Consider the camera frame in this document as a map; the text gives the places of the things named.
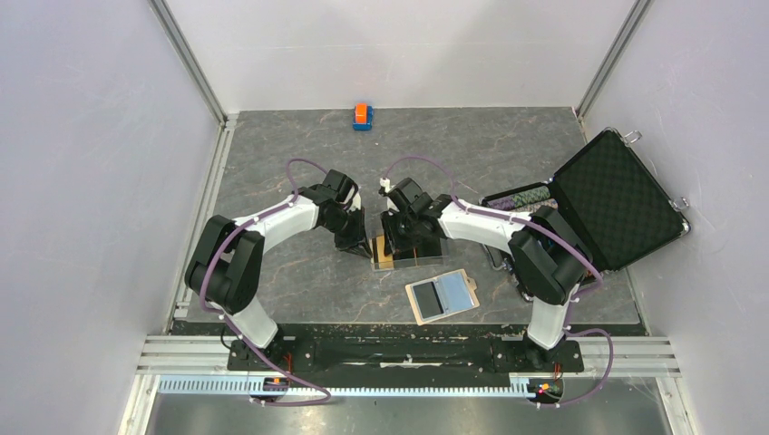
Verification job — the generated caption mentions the aluminium frame post left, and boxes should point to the aluminium frame post left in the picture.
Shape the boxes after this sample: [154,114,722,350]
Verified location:
[148,0,229,125]

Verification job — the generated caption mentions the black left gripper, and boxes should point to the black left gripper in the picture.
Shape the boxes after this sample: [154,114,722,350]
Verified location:
[323,207,372,259]

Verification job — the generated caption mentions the black poker chip case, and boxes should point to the black poker chip case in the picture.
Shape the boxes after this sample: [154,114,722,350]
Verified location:
[507,128,689,273]

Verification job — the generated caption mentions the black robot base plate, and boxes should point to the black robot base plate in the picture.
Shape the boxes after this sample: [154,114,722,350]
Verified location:
[263,324,585,388]

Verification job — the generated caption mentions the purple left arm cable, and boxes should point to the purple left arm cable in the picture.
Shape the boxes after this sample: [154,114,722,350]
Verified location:
[198,158,362,408]

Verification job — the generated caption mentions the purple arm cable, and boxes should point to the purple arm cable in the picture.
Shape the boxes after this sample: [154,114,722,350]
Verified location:
[198,158,362,408]
[382,155,615,410]

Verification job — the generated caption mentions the aluminium frame post right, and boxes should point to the aluminium frame post right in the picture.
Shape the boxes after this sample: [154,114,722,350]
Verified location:
[574,0,654,122]

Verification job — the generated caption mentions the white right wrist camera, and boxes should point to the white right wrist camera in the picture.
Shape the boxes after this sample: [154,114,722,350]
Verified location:
[378,178,399,211]

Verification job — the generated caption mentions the orange and blue toy car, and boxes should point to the orange and blue toy car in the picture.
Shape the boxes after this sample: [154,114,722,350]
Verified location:
[352,102,374,131]

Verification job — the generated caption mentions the aluminium frame post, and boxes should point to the aluminium frame post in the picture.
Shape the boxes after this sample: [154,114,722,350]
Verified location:
[148,0,229,125]
[574,0,654,122]

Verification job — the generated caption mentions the white slotted cable duct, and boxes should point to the white slotted cable duct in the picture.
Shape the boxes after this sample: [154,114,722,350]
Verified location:
[158,374,563,399]

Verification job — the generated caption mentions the black and yellow credit cards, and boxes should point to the black and yellow credit cards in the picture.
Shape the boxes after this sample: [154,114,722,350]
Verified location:
[372,235,443,269]

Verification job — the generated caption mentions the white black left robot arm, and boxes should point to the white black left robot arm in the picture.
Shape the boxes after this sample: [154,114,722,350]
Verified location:
[183,169,372,370]

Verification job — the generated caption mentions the green blue poker chip stack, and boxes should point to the green blue poker chip stack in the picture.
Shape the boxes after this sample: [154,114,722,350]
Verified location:
[481,185,551,211]

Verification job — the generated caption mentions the clear acrylic card box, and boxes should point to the clear acrylic card box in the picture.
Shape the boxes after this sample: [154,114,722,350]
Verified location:
[369,230,449,273]

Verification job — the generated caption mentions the purple poker chip stack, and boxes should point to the purple poker chip stack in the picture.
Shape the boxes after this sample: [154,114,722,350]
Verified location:
[511,198,560,216]

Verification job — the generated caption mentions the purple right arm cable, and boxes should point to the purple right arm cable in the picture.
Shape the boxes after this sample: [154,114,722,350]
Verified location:
[382,155,615,410]

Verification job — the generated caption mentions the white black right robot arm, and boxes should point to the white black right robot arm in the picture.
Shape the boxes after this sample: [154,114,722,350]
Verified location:
[379,178,599,370]

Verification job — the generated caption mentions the beige leather card holder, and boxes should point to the beige leather card holder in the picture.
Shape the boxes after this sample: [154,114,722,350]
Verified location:
[404,269,480,325]

